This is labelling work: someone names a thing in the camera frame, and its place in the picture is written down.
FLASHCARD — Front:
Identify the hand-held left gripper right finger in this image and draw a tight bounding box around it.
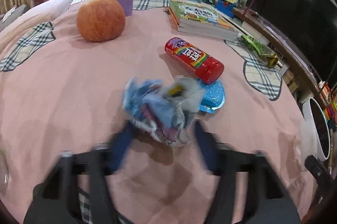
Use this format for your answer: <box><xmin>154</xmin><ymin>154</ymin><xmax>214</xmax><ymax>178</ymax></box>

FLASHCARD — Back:
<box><xmin>193</xmin><ymin>123</ymin><xmax>302</xmax><ymax>224</ymax></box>

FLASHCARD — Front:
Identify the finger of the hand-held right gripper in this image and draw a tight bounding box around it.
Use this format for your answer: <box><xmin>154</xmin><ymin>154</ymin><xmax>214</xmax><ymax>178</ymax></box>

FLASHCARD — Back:
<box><xmin>304</xmin><ymin>155</ymin><xmax>337</xmax><ymax>217</ymax></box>

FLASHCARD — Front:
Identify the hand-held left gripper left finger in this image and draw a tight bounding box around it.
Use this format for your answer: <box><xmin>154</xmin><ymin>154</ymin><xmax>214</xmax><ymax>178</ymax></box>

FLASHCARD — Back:
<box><xmin>23</xmin><ymin>121</ymin><xmax>138</xmax><ymax>224</ymax></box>

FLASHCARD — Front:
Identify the white round trash bin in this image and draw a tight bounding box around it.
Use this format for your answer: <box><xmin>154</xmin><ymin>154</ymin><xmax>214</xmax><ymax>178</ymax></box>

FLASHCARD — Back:
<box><xmin>300</xmin><ymin>97</ymin><xmax>332</xmax><ymax>169</ymax></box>

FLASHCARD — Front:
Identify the blue white wrapper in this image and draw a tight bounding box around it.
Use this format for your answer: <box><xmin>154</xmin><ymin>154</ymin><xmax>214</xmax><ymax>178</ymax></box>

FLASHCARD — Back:
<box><xmin>122</xmin><ymin>76</ymin><xmax>206</xmax><ymax>149</ymax></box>

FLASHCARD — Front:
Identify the blue glitter foil pack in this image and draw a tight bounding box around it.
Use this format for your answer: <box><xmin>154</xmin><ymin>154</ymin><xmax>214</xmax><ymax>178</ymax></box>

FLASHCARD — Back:
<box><xmin>197</xmin><ymin>79</ymin><xmax>226</xmax><ymax>114</ymax></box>

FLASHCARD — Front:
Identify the pink blanket with plaid patches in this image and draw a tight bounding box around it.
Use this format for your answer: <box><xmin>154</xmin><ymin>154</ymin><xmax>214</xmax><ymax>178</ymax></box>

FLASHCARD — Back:
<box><xmin>0</xmin><ymin>0</ymin><xmax>316</xmax><ymax>224</ymax></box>

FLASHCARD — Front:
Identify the red candy tube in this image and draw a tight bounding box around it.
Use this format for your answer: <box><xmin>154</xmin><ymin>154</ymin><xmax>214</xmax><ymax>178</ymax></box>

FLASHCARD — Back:
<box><xmin>165</xmin><ymin>37</ymin><xmax>225</xmax><ymax>84</ymax></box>

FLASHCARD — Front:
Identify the green snack packet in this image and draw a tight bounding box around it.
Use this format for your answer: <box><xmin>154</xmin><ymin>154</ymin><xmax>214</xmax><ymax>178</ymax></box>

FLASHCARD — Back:
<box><xmin>241</xmin><ymin>35</ymin><xmax>278</xmax><ymax>68</ymax></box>

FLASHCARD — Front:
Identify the wooden television stand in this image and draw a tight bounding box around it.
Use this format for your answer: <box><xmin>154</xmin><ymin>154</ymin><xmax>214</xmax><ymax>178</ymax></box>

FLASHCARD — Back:
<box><xmin>232</xmin><ymin>7</ymin><xmax>337</xmax><ymax>109</ymax></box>

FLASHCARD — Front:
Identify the white pillow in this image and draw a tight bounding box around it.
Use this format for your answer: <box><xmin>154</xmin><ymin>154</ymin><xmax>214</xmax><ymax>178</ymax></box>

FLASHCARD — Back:
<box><xmin>0</xmin><ymin>0</ymin><xmax>73</xmax><ymax>31</ymax></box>

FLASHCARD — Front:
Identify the black flat television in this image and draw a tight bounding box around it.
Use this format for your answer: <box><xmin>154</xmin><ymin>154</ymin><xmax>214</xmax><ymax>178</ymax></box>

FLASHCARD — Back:
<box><xmin>246</xmin><ymin>0</ymin><xmax>337</xmax><ymax>88</ymax></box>

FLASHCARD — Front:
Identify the rainbow ring stacking toy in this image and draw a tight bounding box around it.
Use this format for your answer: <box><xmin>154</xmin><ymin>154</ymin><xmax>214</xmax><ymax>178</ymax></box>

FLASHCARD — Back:
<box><xmin>323</xmin><ymin>102</ymin><xmax>337</xmax><ymax>133</ymax></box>

